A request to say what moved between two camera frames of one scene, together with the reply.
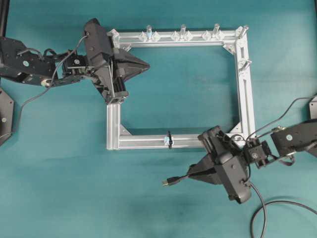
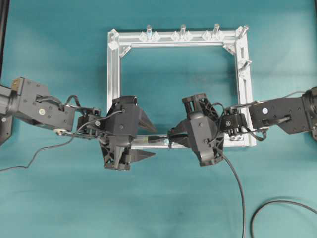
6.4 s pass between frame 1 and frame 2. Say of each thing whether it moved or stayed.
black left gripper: moved
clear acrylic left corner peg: stayed
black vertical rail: stayed
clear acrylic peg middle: stayed
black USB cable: moved
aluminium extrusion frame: stayed
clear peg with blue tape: stayed
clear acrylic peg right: stayed
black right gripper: moved
